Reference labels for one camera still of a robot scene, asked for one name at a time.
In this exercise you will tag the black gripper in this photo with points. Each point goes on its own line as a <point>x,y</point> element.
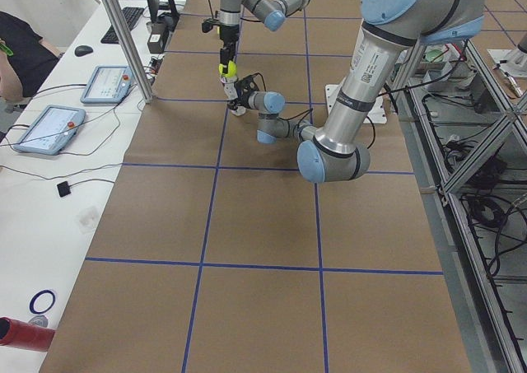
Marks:
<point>227,39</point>
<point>240,98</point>

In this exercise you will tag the white tennis ball can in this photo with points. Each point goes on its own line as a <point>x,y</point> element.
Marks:
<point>233,96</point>

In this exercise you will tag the yellow tennis ball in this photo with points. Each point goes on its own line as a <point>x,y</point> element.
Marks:
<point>228,69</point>

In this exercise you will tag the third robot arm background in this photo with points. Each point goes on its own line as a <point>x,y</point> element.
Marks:
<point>511,61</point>

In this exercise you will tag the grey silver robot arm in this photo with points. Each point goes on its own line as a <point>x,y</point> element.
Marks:
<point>331,153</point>
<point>272,13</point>

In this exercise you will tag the black box white label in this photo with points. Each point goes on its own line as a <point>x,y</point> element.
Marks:
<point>158,38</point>

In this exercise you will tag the black computer monitor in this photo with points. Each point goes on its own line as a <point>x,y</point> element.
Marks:
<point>170,17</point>

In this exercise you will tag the black keyboard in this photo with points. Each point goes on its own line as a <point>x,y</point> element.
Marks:
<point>130,17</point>

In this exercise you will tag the blue teach pendant far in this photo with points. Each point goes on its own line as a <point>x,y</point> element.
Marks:
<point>108,85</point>

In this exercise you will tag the blue teach pendant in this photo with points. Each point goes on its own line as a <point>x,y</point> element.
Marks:
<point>51,131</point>
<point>108,85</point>

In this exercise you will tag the black computer mouse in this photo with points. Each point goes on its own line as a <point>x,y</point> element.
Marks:
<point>83,50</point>

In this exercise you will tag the blue teach pendant near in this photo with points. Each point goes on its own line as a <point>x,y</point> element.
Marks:
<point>51,131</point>

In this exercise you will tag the person in black shirt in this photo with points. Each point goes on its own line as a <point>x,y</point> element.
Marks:
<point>33,59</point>

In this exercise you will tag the small black square pad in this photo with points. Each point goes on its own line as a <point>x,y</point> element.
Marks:
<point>64,189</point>

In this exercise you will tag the blue tape roll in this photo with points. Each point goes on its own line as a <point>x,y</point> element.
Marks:
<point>42,302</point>

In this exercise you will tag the red cylinder bottle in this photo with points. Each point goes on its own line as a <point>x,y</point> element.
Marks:
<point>18,334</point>

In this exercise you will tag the aluminium frame post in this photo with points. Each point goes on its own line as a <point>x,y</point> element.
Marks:
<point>130,52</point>

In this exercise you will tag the aluminium frame rail structure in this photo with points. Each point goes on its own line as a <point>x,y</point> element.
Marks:
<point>464,120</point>

